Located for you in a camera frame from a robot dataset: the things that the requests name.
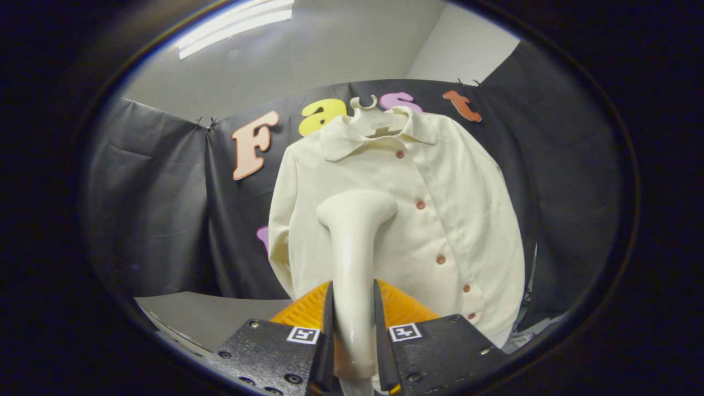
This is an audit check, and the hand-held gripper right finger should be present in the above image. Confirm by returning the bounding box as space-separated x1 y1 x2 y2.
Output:
374 279 509 395

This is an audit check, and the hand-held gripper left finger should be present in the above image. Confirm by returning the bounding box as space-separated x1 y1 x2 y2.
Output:
217 280 335 396

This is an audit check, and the white garment steamer head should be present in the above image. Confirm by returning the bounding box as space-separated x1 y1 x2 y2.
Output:
316 190 398 381

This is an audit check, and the cream button shirt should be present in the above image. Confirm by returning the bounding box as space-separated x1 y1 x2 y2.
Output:
268 106 526 348

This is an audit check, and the white clothes hanger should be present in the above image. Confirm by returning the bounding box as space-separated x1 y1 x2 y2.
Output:
350 95 409 137

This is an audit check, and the white cabinet with grey top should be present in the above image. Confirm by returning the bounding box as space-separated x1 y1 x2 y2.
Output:
134 291 292 358

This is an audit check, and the black backdrop cloth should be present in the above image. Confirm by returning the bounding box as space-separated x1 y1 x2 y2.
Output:
82 41 625 331

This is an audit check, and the ceiling light panel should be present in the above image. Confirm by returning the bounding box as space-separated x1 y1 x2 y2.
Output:
176 0 295 60

